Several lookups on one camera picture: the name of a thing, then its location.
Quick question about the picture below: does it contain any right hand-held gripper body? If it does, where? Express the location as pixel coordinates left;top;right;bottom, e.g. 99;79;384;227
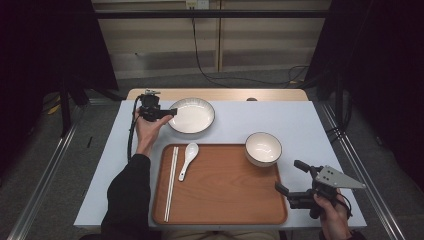
288;165;367;220

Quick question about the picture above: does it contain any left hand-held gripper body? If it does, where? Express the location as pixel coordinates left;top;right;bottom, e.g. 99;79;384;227
138;88;165;123

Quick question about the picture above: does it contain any white dark-rimmed plate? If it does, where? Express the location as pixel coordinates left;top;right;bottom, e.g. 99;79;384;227
167;97;216;135

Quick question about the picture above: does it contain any white ribbed bowl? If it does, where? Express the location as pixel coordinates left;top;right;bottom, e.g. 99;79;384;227
244;131;283;168

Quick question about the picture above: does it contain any white ceramic spoon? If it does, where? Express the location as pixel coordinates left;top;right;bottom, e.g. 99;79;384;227
178;142;200;183

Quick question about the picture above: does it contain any brown wooden tray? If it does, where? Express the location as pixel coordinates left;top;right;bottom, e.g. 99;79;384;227
152;143;289;226

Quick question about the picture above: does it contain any white chopstick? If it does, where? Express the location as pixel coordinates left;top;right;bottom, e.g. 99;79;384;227
165;146;180;223
163;146;177;223

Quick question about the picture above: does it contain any person's left hand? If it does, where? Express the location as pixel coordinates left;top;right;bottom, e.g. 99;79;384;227
133;114;175;158

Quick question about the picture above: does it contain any person's right hand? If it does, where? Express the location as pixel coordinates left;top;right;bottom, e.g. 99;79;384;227
312;189;351;236

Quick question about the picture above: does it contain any light wooden table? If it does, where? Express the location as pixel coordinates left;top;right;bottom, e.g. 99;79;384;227
126;87;310;102

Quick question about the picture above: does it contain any black metal stand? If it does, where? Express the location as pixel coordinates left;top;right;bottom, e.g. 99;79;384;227
59;74;73;138

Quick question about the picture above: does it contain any black metal crossbar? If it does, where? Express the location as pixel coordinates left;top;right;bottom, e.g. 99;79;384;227
94;9;330;20

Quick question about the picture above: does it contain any dark curtain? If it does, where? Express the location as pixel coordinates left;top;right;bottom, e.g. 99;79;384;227
0;0;120;174
305;0;424;183

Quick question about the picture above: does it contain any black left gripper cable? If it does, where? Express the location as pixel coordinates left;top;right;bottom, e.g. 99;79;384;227
126;95;142;164

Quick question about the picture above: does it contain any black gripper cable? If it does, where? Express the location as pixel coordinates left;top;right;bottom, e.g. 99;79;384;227
126;95;142;164
336;192;354;220

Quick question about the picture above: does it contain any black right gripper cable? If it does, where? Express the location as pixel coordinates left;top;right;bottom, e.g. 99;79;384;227
336;192;354;220

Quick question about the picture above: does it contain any aluminium floor rail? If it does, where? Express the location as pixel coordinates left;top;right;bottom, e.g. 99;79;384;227
315;99;407;240
6;99;96;240

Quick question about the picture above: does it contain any black wall cable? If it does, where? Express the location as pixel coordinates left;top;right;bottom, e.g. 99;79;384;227
190;7;309;88

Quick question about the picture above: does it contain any wooden wall strip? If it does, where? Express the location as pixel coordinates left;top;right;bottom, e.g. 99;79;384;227
215;0;224;73

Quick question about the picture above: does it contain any white wall socket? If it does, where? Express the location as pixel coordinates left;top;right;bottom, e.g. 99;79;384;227
185;0;210;10

